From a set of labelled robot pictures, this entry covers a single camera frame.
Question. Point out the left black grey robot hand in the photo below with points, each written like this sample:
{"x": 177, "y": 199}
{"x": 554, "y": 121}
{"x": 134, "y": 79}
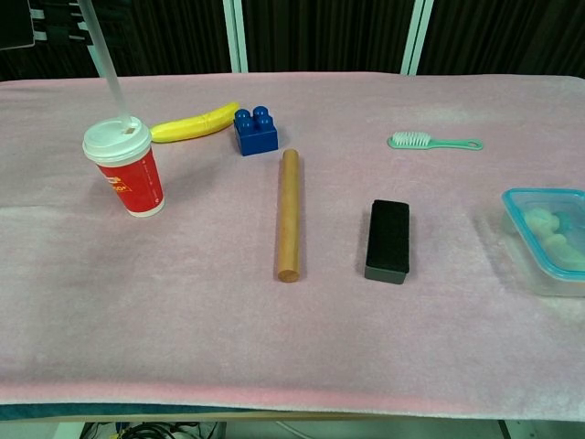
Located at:
{"x": 55, "y": 23}

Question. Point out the translucent plastic straw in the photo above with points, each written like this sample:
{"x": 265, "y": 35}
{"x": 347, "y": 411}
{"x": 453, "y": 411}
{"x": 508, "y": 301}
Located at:
{"x": 107, "y": 64}

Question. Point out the red paper cup white lid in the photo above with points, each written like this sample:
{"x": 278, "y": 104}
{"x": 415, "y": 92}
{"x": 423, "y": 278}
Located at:
{"x": 132, "y": 183}

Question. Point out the yellow toy banana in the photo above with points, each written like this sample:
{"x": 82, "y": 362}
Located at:
{"x": 192, "y": 126}

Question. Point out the blue toy building block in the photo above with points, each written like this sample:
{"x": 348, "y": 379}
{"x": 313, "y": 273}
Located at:
{"x": 256, "y": 135}

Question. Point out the wooden rolling pin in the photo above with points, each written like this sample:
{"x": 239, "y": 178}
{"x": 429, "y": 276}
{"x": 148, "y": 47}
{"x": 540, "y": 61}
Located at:
{"x": 289, "y": 215}

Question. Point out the pink tablecloth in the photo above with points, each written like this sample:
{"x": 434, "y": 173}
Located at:
{"x": 292, "y": 329}

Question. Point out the mint green brush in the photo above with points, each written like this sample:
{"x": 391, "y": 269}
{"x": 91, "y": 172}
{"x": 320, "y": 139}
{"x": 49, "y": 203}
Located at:
{"x": 429, "y": 142}

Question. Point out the black whiteboard eraser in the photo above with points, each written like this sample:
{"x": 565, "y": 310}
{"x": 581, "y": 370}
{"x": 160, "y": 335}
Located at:
{"x": 388, "y": 240}

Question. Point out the clear container with blue rim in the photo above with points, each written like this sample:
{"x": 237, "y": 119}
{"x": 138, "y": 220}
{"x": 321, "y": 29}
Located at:
{"x": 544, "y": 242}

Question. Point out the cream toy inside container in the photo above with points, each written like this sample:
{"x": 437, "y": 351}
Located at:
{"x": 553, "y": 233}

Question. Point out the white frame post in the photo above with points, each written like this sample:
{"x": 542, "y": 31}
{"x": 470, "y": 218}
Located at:
{"x": 416, "y": 36}
{"x": 237, "y": 36}

